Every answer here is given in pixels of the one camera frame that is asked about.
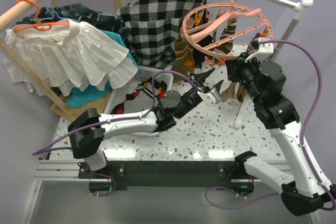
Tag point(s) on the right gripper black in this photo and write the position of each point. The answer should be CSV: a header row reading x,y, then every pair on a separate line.
x,y
234,65

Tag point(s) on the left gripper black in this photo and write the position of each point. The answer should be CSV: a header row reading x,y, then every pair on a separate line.
x,y
204,76

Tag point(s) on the argyle orange brown sock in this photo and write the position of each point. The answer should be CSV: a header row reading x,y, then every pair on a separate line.
x,y
241,93

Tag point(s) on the pink round clip hanger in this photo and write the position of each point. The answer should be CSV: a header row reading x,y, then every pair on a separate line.
x,y
212,29

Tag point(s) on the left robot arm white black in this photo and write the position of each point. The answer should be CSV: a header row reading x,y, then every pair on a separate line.
x,y
88,130

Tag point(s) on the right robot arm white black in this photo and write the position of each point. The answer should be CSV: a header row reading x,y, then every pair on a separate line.
x,y
306,189

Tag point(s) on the light blue hanger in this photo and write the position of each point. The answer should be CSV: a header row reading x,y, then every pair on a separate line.
x,y
51,3

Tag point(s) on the orange clothes hanger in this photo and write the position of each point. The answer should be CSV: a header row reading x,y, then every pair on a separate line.
x,y
39,26

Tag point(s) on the olive striped hanging sock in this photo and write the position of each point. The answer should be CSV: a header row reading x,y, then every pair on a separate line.
x,y
183,56

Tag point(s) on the black white red sock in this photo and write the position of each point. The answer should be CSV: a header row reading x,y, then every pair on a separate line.
x,y
139,98

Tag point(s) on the black white checked shirt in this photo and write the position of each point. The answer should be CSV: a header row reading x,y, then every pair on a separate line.
x,y
153,26

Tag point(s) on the white laundry basket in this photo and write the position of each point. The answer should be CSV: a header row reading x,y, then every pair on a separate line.
x,y
142,74

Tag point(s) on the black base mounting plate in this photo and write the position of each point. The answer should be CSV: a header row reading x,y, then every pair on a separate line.
x,y
166,174

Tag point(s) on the teal cloth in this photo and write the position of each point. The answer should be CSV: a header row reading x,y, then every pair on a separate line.
x,y
80,98

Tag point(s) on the dark patterned garment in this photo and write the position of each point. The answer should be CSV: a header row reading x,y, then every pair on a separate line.
x,y
82,13

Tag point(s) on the white ruffled blouse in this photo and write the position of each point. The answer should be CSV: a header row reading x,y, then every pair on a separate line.
x,y
72,55

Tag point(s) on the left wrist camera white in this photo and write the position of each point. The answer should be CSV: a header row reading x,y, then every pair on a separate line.
x,y
212,97

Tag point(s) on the white rack foot bracket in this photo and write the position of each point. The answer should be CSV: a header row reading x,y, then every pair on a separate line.
x,y
242,113

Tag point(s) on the wooden clothes rail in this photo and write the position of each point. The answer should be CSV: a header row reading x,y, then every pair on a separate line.
x,y
14,13

